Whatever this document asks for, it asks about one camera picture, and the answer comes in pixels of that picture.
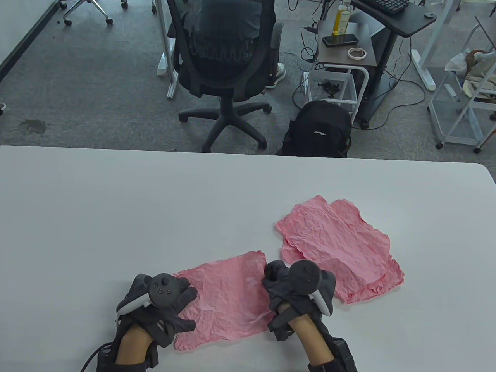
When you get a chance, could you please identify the person's left hand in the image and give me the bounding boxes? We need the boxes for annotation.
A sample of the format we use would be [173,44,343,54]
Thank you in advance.
[115,273,198,348]

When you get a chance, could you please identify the person's right hand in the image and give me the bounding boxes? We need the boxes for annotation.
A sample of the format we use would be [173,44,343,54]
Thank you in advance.
[262,260,337,318]

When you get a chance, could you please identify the person's left forearm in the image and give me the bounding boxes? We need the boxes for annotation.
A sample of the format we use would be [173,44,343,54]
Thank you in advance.
[115,325,154,365]

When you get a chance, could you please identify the person's right forearm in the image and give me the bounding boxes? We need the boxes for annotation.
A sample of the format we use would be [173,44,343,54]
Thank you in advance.
[279,304,336,367]

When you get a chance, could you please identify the black white tracking controller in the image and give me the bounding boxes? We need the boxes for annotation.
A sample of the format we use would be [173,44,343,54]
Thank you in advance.
[287,260,334,317]
[116,274,183,315]

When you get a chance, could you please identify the black backpack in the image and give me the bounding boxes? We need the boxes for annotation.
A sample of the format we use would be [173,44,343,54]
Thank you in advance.
[281,100,352,157]

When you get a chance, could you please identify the black clamp parts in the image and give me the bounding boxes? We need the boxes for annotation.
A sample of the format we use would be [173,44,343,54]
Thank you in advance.
[318,79,341,97]

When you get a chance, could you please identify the black mesh office chair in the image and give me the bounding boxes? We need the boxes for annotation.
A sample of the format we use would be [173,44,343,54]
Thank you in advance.
[166,0,286,152]

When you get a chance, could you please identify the grey white side table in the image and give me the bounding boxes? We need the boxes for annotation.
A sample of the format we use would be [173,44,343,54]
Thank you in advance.
[304,19,378,124]

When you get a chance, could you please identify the white wheeled cart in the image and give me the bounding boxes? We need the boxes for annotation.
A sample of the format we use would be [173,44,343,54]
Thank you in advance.
[428,15,496,153]

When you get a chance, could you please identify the white desk leg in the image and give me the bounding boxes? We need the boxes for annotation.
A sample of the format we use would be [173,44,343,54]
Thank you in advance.
[154,0,179,100]
[411,0,456,91]

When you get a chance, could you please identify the black smartphone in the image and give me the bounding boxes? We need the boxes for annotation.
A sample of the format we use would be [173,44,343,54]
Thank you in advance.
[322,33,359,48]

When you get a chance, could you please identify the clear bottle yellow liquid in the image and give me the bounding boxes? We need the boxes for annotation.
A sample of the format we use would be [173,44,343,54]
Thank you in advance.
[332,0,352,36]

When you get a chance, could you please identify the beige cloth bundle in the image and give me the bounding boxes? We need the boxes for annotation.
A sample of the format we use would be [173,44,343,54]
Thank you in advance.
[445,48,496,103]

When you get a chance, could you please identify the black standing desk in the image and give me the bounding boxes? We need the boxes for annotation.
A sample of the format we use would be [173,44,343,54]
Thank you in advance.
[351,0,437,130]

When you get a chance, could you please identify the black keyboard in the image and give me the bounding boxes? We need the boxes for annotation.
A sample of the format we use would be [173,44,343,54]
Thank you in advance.
[364,0,410,15]

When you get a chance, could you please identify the silver chair base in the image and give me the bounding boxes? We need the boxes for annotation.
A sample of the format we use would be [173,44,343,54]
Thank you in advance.
[58,0,129,26]

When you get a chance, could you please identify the black wrist camera rig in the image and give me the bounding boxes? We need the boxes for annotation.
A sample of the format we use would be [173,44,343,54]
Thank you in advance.
[96,329,160,372]
[267,315,359,372]

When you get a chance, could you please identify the black wrist rig cable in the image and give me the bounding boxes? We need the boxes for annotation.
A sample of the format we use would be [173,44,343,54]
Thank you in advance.
[79,343,114,372]

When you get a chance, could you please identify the black floor cable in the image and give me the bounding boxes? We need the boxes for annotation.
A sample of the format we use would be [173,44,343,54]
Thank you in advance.
[362,37,427,130]

